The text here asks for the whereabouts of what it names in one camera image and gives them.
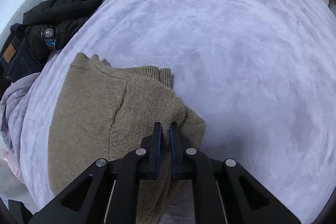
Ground lavender fleece bed blanket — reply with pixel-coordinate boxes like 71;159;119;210
13;0;335;223

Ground dark blue denim jeans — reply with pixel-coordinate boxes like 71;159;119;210
1;23;43;83

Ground pink plastic bag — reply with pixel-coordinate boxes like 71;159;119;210
1;148;23;183

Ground olive brown knit sweater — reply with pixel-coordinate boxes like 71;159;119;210
48;53;206;223

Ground black jacket with patch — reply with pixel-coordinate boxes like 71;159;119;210
23;0;104;65

